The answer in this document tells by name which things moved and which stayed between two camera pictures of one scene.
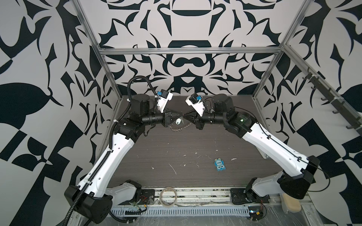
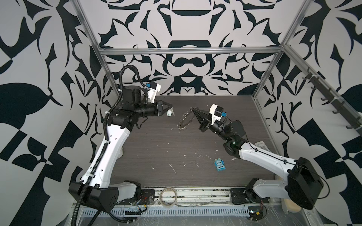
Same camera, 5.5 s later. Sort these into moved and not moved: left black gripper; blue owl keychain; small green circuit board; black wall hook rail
Moved: left black gripper
Not moved: black wall hook rail; small green circuit board; blue owl keychain
